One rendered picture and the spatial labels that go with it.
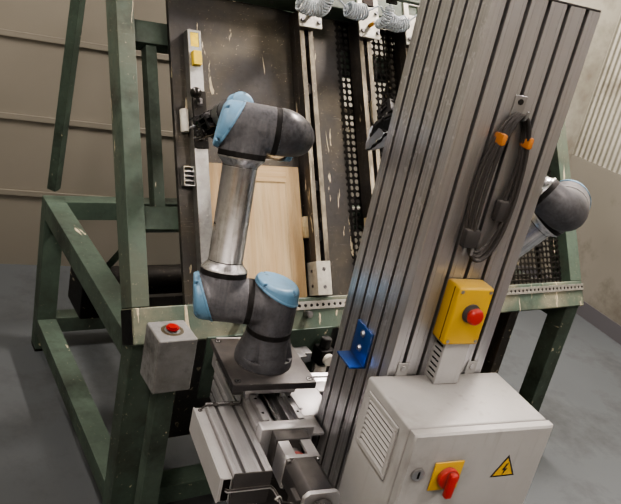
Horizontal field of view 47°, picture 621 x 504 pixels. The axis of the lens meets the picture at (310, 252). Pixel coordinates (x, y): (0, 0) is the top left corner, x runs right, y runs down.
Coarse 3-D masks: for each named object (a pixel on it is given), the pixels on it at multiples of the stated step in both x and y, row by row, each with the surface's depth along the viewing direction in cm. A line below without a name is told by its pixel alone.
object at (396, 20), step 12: (300, 0) 255; (312, 0) 257; (396, 0) 273; (408, 0) 274; (300, 12) 258; (312, 12) 258; (324, 12) 261; (348, 12) 271; (360, 12) 267; (384, 12) 275; (396, 24) 277; (408, 24) 280
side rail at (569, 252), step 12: (564, 132) 348; (564, 144) 347; (564, 156) 346; (552, 168) 347; (564, 168) 345; (564, 240) 342; (576, 240) 344; (564, 252) 342; (576, 252) 343; (564, 264) 342; (576, 264) 343; (564, 276) 342; (576, 276) 342
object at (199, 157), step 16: (192, 48) 248; (192, 80) 247; (192, 128) 246; (192, 144) 246; (192, 160) 246; (208, 176) 246; (208, 192) 246; (208, 208) 245; (208, 224) 244; (208, 240) 244
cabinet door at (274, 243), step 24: (216, 168) 251; (264, 168) 261; (288, 168) 266; (216, 192) 250; (264, 192) 260; (288, 192) 265; (264, 216) 259; (288, 216) 264; (264, 240) 258; (288, 240) 263; (264, 264) 257; (288, 264) 262
